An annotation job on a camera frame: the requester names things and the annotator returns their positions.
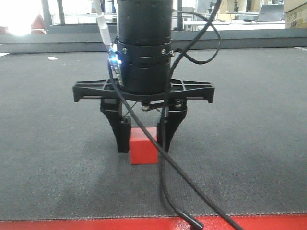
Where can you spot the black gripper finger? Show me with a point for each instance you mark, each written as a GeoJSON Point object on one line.
{"type": "Point", "coordinates": [176, 113]}

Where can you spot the dark red bag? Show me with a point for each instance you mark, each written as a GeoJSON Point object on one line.
{"type": "Point", "coordinates": [38, 25]}

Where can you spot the black cable long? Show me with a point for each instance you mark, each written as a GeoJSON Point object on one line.
{"type": "Point", "coordinates": [192, 221]}

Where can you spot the dark grey table mat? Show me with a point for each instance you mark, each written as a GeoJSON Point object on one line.
{"type": "Point", "coordinates": [247, 150]}

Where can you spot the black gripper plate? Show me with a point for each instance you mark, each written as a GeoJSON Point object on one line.
{"type": "Point", "coordinates": [111, 106]}

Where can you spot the green circuit board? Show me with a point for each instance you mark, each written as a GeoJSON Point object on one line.
{"type": "Point", "coordinates": [115, 62]}

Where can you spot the grey laptop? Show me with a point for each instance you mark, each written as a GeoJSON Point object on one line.
{"type": "Point", "coordinates": [270, 13]}

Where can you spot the white background desk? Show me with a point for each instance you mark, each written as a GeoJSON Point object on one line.
{"type": "Point", "coordinates": [235, 25]}

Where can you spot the white cable connector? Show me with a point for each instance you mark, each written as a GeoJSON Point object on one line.
{"type": "Point", "coordinates": [103, 27]}

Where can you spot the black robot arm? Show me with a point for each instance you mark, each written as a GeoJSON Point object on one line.
{"type": "Point", "coordinates": [140, 70]}

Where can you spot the red magnetic cube block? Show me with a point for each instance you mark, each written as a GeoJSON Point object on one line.
{"type": "Point", "coordinates": [142, 150]}

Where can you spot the cardboard box right background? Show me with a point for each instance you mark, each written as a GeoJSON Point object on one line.
{"type": "Point", "coordinates": [295, 14]}

